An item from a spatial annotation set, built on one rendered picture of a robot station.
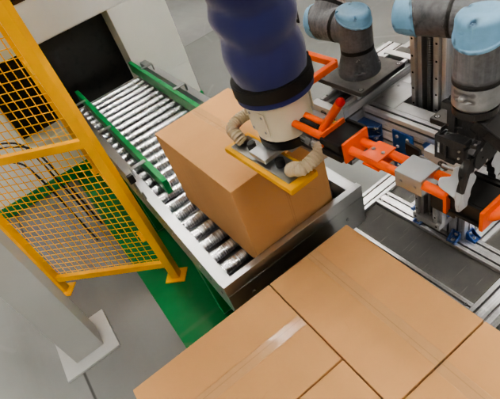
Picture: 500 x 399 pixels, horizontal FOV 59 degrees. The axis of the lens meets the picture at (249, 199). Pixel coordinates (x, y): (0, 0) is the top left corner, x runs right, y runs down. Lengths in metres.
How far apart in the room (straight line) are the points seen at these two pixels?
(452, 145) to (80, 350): 2.12
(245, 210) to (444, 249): 0.98
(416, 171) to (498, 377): 0.71
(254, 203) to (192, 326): 1.02
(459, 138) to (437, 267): 1.27
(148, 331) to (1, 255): 0.85
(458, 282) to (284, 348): 0.84
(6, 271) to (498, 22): 1.92
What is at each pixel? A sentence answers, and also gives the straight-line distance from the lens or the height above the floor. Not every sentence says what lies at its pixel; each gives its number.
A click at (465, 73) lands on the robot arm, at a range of 0.76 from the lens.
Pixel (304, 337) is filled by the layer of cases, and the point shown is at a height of 0.54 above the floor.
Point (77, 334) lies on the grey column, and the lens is 2.46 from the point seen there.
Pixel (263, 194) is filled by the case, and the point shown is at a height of 0.85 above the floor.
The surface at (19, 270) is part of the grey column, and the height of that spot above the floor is 0.70.
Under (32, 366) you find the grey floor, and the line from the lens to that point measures 2.79.
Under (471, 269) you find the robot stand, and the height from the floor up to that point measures 0.21.
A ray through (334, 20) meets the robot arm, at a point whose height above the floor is 1.24.
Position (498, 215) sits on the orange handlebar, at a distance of 0.92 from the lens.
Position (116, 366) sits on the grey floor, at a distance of 2.47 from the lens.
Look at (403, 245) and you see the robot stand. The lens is 2.14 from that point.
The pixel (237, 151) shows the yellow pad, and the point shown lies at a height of 1.08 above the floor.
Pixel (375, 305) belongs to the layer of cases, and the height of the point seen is 0.54.
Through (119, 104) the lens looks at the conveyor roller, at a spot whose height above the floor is 0.53.
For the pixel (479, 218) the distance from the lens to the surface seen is 0.91.
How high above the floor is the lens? 1.88
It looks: 41 degrees down
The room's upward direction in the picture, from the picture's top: 21 degrees counter-clockwise
